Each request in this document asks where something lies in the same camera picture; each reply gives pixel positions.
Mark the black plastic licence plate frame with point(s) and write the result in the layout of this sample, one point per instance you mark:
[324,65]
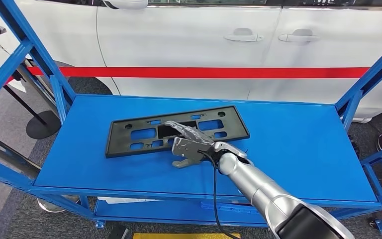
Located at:
[118,148]

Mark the white car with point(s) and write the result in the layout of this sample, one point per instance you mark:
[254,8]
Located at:
[177,39]

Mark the grey belt stanchion post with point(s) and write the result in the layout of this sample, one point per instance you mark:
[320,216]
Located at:
[38,82]

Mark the white car side mirror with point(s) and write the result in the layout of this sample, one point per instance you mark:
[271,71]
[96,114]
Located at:
[128,4]

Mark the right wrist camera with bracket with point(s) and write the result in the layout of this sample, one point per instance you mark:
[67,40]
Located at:
[187,150]

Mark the red barrier belt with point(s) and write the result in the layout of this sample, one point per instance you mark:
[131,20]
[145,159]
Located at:
[210,72]

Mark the chrome base stanchion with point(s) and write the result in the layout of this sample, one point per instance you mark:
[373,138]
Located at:
[6,155]

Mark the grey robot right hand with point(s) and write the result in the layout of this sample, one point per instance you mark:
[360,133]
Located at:
[191,132]

